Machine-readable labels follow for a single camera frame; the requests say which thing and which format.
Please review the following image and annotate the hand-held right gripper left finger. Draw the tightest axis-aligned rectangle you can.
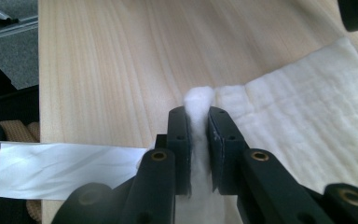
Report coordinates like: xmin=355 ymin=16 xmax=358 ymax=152
xmin=154 ymin=105 xmax=194 ymax=197

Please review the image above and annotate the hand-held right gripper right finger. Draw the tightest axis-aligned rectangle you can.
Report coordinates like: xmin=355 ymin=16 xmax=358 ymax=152
xmin=207 ymin=105 xmax=251 ymax=196

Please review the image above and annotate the white cloth with white label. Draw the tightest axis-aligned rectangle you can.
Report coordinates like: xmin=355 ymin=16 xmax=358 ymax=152
xmin=0 ymin=36 xmax=358 ymax=224

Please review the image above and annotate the metal floor rail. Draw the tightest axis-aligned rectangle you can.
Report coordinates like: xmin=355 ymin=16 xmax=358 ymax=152
xmin=0 ymin=14 xmax=40 ymax=44

